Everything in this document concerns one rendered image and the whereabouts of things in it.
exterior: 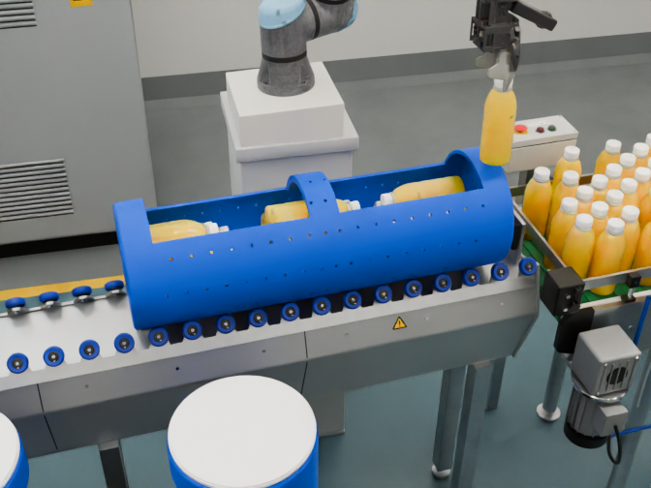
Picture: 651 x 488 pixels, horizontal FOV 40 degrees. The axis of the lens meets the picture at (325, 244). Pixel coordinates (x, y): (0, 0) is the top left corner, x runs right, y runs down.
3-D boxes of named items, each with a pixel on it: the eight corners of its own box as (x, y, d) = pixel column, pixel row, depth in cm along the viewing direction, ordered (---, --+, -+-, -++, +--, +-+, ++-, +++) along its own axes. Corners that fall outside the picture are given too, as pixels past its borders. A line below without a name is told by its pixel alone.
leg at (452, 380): (428, 467, 292) (446, 322, 254) (446, 463, 293) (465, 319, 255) (435, 480, 288) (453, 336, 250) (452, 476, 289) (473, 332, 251)
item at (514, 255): (493, 242, 234) (499, 202, 227) (502, 241, 235) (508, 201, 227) (511, 265, 227) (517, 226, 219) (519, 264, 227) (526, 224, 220)
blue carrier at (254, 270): (121, 264, 218) (107, 176, 198) (456, 207, 239) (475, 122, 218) (139, 356, 200) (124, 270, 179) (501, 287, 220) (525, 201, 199)
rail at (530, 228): (500, 198, 246) (502, 189, 244) (503, 198, 246) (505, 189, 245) (573, 289, 216) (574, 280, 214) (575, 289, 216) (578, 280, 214)
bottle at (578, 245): (554, 289, 224) (567, 228, 213) (557, 271, 229) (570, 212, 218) (583, 294, 222) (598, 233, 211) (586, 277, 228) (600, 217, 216)
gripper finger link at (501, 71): (483, 94, 192) (484, 50, 188) (509, 90, 193) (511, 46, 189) (489, 97, 189) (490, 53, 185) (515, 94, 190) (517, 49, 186)
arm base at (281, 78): (259, 73, 243) (256, 38, 238) (315, 71, 243) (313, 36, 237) (256, 98, 231) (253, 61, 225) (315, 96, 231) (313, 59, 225)
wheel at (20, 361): (5, 354, 193) (4, 354, 192) (27, 350, 195) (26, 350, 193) (9, 375, 194) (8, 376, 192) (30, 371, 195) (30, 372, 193)
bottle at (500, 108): (472, 159, 205) (480, 82, 195) (493, 149, 209) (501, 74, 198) (495, 170, 201) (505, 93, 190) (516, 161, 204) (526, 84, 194)
